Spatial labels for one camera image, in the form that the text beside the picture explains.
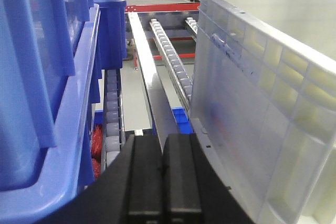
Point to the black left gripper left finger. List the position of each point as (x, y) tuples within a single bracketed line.
[(128, 191)]

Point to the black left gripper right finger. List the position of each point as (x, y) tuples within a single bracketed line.
[(193, 192)]

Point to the white plastic tote crate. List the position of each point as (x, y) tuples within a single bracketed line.
[(263, 99)]

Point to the red mesh items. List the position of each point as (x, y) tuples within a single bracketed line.
[(96, 149)]

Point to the small blue bin below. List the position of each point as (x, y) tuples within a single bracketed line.
[(182, 120)]

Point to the grey roller track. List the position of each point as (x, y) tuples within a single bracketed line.
[(191, 25), (181, 81)]

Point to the blue plastic bin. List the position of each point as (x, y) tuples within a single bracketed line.
[(111, 33), (49, 88)]

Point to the grey roller track rail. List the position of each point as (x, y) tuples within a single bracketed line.
[(113, 123)]

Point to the red metal rack frame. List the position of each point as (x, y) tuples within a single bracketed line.
[(173, 18)]

